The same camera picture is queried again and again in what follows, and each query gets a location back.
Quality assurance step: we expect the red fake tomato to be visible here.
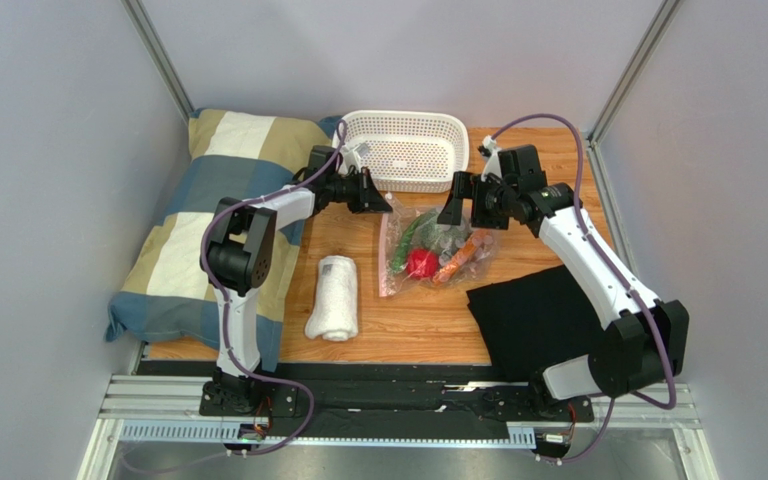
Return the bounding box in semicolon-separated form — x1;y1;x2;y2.
406;248;439;280

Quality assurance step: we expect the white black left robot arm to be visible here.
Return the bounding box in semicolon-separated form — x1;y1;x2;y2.
200;167;392;417

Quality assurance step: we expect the green fake chili pepper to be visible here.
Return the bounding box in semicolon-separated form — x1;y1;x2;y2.
388;211;433;273

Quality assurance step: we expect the white perforated plastic basket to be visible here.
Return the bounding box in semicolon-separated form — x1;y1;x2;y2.
342;110;470;194

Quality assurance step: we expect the rolled white towel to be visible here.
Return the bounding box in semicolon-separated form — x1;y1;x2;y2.
304;255;359;342

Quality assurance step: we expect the plaid blue beige pillow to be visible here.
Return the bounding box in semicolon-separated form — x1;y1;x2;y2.
105;108;339;350

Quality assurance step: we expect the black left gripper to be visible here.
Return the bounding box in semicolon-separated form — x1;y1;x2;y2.
327;167;394;215

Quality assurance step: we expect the clear zip top bag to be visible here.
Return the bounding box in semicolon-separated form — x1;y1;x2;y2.
377;192;500;298

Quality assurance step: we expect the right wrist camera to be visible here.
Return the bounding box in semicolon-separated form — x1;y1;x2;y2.
478;136;548;192

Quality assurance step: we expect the black cloth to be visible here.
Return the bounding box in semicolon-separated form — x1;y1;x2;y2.
467;266;603;382

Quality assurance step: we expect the green fake leafy vegetable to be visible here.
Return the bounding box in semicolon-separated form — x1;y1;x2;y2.
415;209;470;254

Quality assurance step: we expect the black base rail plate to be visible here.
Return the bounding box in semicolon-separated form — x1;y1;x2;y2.
137;360;595;440

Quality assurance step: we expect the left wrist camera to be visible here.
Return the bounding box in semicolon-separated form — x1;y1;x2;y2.
307;143;370;175

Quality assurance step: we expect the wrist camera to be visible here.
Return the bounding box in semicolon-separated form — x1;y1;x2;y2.
478;136;548;192
307;143;370;175

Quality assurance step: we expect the aluminium frame rail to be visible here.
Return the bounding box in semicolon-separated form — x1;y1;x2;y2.
79;362;718;479

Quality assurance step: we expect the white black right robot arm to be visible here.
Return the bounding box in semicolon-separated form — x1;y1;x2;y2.
437;171;689;410

